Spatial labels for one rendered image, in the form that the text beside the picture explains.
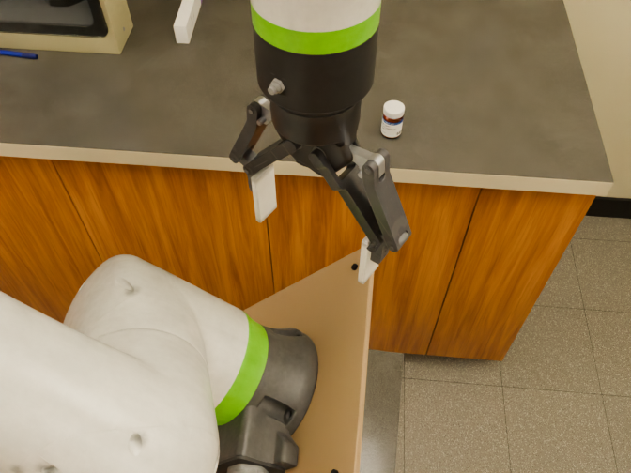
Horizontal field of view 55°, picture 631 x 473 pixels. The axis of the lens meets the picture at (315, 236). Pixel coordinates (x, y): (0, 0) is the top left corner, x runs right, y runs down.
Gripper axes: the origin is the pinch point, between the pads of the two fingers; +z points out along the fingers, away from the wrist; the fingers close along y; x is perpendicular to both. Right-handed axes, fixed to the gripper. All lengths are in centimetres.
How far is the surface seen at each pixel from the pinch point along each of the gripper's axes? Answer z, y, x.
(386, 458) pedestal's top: 33.7, -15.5, 4.5
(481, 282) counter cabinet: 75, -8, -59
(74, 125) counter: 33, 72, -14
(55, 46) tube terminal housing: 32, 94, -28
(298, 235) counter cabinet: 61, 31, -35
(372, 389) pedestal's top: 33.6, -8.5, -2.7
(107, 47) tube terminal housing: 31, 84, -35
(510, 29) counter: 33, 14, -98
